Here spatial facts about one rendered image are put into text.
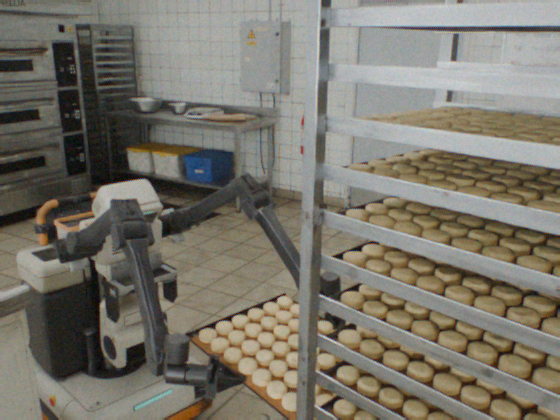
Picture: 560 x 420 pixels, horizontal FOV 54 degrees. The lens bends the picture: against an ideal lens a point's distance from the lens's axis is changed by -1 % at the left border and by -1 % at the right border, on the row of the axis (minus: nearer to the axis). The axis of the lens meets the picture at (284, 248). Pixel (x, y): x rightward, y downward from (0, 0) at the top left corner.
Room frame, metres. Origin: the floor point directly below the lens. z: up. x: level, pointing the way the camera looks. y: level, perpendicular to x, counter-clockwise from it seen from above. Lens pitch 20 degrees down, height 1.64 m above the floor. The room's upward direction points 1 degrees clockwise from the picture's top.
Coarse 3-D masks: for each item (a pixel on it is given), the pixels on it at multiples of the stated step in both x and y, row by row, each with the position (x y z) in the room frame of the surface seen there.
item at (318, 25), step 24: (312, 0) 1.01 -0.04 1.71; (312, 24) 1.01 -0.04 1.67; (312, 48) 1.01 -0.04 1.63; (312, 72) 1.01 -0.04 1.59; (312, 96) 1.00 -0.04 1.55; (312, 120) 1.00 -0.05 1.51; (312, 144) 1.00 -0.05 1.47; (312, 168) 1.00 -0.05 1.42; (312, 192) 1.00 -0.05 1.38; (312, 216) 1.00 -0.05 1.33; (312, 240) 1.00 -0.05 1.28; (312, 264) 1.00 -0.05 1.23; (312, 288) 1.00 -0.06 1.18; (312, 312) 1.00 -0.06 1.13; (312, 336) 1.01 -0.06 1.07; (312, 360) 1.01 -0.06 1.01; (312, 384) 1.01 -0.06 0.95; (312, 408) 1.01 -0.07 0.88
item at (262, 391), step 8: (320, 320) 1.53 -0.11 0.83; (224, 336) 1.40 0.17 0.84; (248, 336) 1.41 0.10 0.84; (200, 344) 1.35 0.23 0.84; (208, 344) 1.35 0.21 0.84; (232, 344) 1.36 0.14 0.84; (208, 352) 1.32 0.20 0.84; (320, 352) 1.37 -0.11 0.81; (224, 360) 1.29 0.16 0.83; (280, 360) 1.31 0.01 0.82; (232, 368) 1.26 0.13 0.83; (264, 368) 1.27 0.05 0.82; (288, 368) 1.28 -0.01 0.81; (296, 368) 1.28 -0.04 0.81; (320, 368) 1.29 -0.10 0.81; (248, 376) 1.23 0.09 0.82; (272, 376) 1.24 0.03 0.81; (248, 384) 1.20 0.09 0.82; (264, 392) 1.17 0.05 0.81; (288, 392) 1.18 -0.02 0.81; (328, 392) 1.20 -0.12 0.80; (272, 400) 1.15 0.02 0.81; (280, 400) 1.15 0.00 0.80; (280, 408) 1.12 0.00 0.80; (288, 416) 1.10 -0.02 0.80
